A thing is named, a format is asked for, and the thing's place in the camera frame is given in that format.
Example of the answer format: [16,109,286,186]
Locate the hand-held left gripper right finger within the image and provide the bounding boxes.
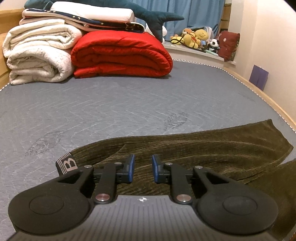
[151,154,232,205]

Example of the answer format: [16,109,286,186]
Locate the star print folded blanket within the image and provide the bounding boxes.
[22,8,145,33]

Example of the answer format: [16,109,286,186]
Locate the dark red cushion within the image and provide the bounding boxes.
[217,31,240,62]

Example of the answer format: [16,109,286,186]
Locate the white window sill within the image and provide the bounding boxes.
[163,43,237,68]

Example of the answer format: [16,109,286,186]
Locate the panda plush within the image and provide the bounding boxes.
[208,38,221,51]

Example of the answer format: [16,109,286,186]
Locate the white folded blanket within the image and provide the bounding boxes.
[2,19,83,85]

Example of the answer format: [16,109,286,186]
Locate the white pillow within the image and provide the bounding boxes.
[50,1,135,24]

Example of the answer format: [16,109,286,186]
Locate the yellow bear plush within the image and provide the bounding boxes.
[194,28,209,46]

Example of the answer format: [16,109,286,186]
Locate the olive corduroy pants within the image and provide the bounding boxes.
[55,119,296,241]

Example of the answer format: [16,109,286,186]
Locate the red folded quilt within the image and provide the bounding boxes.
[70,31,173,78]

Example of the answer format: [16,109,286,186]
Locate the purple paper sheet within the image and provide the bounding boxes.
[249,64,269,91]

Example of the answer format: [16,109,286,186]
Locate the teal shark plush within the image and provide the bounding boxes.
[24,0,185,43]

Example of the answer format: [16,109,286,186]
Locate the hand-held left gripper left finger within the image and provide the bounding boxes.
[57,154,136,205]

